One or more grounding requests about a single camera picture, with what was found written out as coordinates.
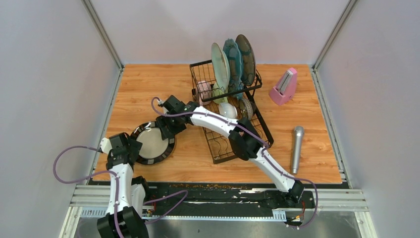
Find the blue butterfly mug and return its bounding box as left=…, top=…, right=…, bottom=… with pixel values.
left=233, top=92, right=244, bottom=100

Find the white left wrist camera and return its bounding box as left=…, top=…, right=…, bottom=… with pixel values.
left=100, top=137, right=112, bottom=154

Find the teal scalloped plate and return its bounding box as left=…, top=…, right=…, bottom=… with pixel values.
left=223, top=39, right=243, bottom=93

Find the light green mug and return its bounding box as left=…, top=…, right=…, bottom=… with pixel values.
left=212, top=82, right=230, bottom=105

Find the white zigzag ceramic bowl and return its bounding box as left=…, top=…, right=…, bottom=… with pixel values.
left=218, top=102, right=238, bottom=119

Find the black wire dish rack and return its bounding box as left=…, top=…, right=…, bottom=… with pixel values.
left=189, top=60, right=274, bottom=164

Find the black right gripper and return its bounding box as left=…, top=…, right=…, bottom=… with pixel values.
left=157, top=112, right=187, bottom=140

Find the pink metronome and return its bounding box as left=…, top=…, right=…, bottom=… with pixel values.
left=269, top=67, right=298, bottom=106

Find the blue-grey ceramic plate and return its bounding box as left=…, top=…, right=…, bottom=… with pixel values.
left=235, top=34, right=256, bottom=86

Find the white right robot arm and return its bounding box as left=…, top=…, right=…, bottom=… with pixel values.
left=152, top=95, right=304, bottom=207

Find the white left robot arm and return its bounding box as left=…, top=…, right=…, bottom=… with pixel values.
left=97, top=132, right=152, bottom=238

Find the black bottom plate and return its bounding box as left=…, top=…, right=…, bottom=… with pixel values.
left=130, top=121, right=176, bottom=165

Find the silver microphone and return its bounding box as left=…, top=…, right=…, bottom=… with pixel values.
left=291, top=126, right=305, bottom=175

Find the pink ceramic mug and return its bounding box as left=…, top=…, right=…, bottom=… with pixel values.
left=197, top=80, right=212, bottom=106

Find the light blue flower plate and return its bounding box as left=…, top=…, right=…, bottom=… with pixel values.
left=211, top=43, right=230, bottom=92

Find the patterned ceramic bowl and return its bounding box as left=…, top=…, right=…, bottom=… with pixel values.
left=238, top=98, right=256, bottom=120

